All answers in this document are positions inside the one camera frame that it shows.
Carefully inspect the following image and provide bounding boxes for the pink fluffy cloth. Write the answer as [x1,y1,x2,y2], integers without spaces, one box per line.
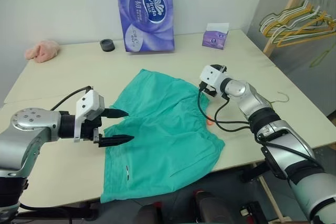
[24,39,61,63]

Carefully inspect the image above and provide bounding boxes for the olive green wire hanger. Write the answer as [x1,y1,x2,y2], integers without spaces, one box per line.
[271,91,290,104]

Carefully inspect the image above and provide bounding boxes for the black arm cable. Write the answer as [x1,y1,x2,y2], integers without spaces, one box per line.
[197,83,320,167]
[49,85,94,111]

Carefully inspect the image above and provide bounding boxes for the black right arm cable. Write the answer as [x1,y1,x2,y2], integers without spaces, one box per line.
[197,83,320,167]

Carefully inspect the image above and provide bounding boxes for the small purple tissue pack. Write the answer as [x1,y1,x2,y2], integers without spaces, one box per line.
[201,22,230,50]

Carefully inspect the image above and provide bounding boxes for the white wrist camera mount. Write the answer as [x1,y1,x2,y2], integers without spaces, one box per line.
[199,64,225,89]
[73,90,106,144]

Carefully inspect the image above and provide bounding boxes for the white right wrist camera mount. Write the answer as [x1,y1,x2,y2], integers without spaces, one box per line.
[199,64,225,89]

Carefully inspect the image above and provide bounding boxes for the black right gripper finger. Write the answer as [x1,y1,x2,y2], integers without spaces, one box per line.
[204,87,218,99]

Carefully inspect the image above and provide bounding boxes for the black round holder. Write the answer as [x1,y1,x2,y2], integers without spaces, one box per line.
[100,39,117,52]

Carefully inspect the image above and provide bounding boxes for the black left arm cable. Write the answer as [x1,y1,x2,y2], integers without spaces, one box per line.
[49,85,94,111]

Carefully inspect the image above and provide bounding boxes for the white rack hanger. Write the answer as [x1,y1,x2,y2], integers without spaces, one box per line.
[259,5,321,33]

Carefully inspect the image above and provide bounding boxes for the wooden clothes rack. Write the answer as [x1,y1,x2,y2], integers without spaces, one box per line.
[262,0,336,55]

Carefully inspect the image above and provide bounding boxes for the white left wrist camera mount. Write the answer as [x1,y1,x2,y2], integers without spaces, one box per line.
[73,90,106,144]

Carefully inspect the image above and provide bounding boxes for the dark rounded shape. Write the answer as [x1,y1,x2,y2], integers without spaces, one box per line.
[192,189,228,224]

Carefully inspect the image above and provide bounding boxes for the black table leg bracket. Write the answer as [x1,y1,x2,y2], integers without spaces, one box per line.
[239,164,269,183]
[70,202,101,221]

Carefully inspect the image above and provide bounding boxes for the green rack hanger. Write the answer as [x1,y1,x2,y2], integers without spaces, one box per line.
[272,0,311,18]

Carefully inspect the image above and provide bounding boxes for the green shorts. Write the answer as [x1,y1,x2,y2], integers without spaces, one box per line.
[100,68,226,204]

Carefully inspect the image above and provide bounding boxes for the orange rack hanger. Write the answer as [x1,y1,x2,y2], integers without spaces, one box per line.
[276,24,336,48]

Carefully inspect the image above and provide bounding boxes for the beige table leg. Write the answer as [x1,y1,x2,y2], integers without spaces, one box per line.
[258,176,286,224]

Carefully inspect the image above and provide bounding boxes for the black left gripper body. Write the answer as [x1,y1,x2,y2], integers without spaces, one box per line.
[81,115,103,146]

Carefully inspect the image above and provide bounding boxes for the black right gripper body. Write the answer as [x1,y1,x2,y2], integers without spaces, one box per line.
[212,63,228,75]

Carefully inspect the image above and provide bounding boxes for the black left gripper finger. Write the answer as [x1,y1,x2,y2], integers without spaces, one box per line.
[98,134,135,148]
[101,108,130,120]

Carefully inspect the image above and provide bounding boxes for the large purple tissue pack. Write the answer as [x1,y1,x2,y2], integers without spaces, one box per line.
[114,0,175,53]

